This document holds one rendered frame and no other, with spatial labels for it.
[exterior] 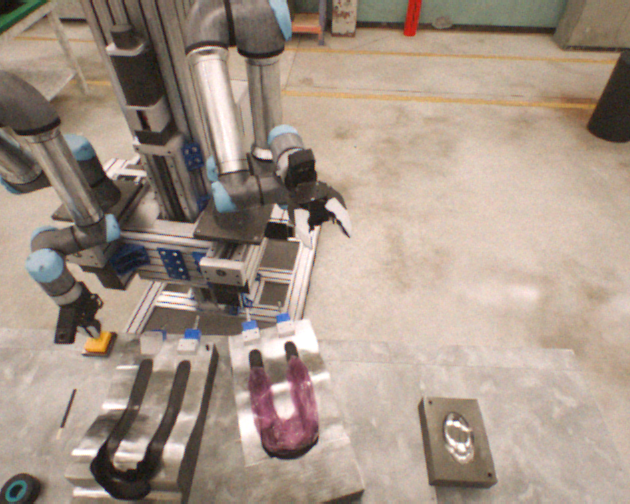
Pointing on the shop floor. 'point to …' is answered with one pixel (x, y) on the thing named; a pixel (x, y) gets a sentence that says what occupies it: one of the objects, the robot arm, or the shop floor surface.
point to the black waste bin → (624, 99)
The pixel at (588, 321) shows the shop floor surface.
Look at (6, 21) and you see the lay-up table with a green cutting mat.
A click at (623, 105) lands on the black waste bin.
